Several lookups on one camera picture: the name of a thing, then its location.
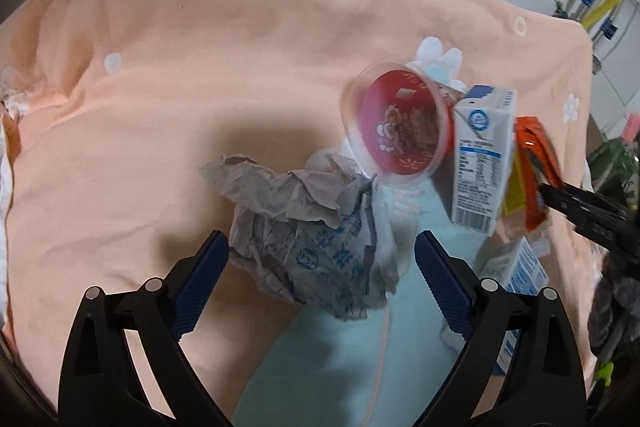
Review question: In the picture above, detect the red plastic cup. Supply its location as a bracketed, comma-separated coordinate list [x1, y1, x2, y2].
[345, 61, 457, 178]

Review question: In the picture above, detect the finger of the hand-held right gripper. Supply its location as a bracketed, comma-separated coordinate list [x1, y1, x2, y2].
[537, 182, 640, 253]

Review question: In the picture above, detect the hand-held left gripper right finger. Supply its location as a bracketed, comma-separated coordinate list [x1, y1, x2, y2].
[414, 229, 587, 427]

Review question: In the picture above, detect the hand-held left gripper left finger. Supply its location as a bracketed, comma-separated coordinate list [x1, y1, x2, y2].
[57, 229, 233, 427]

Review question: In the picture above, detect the yellow gas hose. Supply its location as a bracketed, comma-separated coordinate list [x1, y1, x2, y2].
[580, 0, 640, 30]

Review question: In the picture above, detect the grey paper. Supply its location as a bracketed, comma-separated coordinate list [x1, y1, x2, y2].
[200, 147, 401, 323]

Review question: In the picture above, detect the white milk carton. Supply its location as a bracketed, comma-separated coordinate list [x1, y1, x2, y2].
[450, 84, 518, 237]

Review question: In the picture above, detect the green bottle pink cap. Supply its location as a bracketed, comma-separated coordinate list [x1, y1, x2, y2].
[587, 139, 640, 198]

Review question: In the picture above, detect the pink brush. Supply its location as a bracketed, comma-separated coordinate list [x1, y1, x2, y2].
[620, 112, 640, 142]

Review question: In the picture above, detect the peach flower print blanket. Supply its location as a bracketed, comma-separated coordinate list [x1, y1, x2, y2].
[0, 0, 608, 427]

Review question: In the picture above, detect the orange snack packet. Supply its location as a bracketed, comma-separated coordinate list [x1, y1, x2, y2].
[502, 116, 563, 233]

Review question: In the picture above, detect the small blue white carton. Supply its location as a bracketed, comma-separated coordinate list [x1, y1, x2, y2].
[440, 236, 550, 378]

